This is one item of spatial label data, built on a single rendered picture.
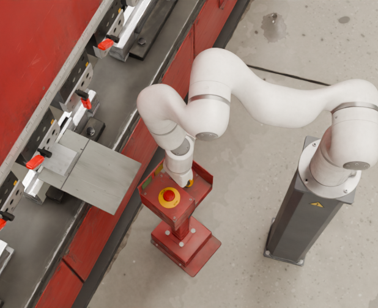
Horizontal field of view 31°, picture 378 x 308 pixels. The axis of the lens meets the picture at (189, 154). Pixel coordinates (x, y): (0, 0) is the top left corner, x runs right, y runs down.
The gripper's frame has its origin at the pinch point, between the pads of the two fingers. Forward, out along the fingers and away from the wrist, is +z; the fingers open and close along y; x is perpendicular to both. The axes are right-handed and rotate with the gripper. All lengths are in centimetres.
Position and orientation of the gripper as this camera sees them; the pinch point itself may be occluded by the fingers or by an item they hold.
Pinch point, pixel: (178, 177)
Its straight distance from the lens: 226.1
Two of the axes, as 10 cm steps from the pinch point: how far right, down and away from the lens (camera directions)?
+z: -0.3, 3.2, 9.5
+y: 6.7, 7.1, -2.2
